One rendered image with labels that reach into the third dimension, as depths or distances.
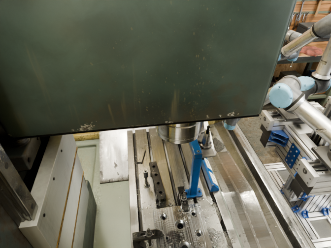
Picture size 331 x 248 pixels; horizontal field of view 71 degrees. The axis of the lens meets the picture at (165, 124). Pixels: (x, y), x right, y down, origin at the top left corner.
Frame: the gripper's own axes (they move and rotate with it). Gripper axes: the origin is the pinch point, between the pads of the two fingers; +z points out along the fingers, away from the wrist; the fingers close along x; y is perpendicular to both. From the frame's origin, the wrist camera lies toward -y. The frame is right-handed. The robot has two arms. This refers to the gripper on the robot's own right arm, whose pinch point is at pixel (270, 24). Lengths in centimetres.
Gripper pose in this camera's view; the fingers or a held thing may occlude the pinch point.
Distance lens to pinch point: 220.0
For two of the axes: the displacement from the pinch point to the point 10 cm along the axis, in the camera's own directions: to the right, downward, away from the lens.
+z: -3.7, -5.8, 7.2
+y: 1.2, 7.4, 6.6
